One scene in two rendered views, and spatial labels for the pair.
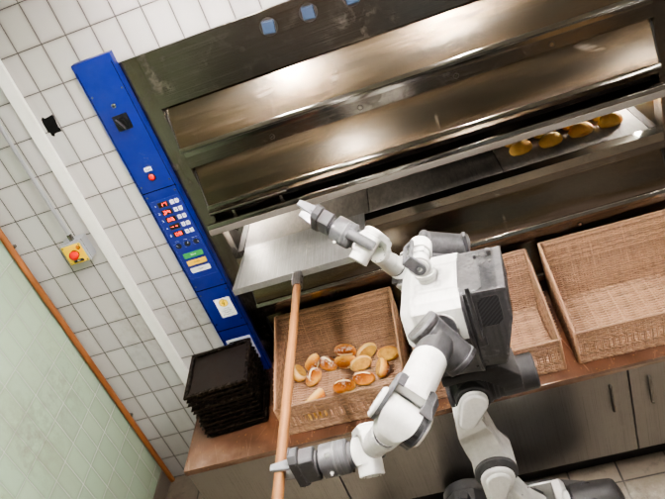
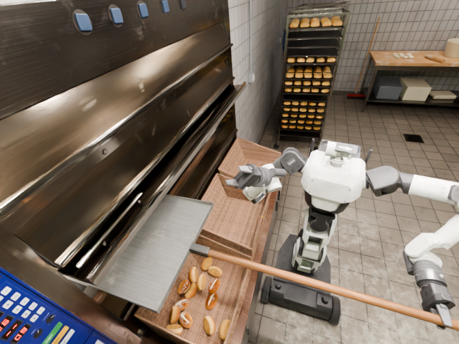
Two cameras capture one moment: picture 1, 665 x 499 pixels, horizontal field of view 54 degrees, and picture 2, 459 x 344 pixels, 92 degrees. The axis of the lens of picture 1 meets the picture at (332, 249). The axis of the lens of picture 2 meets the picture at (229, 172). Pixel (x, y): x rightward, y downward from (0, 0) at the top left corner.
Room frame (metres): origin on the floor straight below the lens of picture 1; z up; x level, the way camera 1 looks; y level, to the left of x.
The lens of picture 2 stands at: (1.85, 0.67, 2.10)
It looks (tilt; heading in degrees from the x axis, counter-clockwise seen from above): 40 degrees down; 281
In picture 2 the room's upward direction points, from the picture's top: 6 degrees counter-clockwise
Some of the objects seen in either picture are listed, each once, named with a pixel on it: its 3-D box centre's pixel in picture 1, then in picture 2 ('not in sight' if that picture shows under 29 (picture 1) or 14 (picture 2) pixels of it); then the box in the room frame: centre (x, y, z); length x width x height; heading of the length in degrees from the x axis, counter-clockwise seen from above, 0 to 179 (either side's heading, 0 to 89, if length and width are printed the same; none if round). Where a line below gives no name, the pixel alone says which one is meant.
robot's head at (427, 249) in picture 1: (421, 258); (337, 152); (1.51, -0.22, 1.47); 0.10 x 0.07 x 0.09; 161
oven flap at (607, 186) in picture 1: (446, 230); (195, 180); (2.34, -0.48, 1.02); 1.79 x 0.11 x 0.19; 79
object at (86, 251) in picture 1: (77, 249); not in sight; (2.59, 1.00, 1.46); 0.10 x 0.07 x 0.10; 79
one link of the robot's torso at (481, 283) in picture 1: (459, 311); (331, 177); (1.49, -0.27, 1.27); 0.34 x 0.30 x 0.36; 161
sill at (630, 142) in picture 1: (437, 199); (188, 164); (2.36, -0.48, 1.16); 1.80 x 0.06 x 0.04; 79
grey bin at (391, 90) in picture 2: not in sight; (386, 87); (-0.44, -3.95, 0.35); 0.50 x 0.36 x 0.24; 79
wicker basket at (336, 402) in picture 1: (339, 358); (202, 287); (2.19, 0.14, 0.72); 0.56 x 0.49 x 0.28; 77
